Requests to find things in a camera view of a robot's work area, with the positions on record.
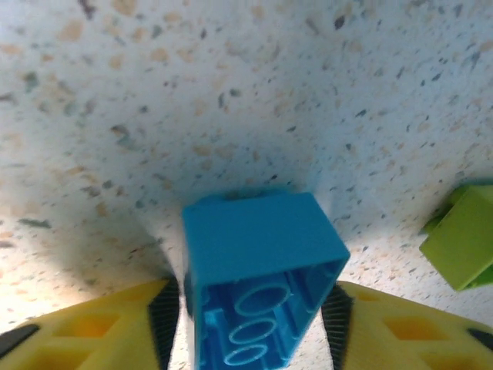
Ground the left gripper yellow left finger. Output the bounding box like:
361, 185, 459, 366
0, 277, 181, 370

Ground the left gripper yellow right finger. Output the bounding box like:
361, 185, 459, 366
322, 280, 493, 370

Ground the blue lego brick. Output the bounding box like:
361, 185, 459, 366
180, 188, 351, 370

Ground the lime green lego brick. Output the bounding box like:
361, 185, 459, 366
418, 183, 493, 292

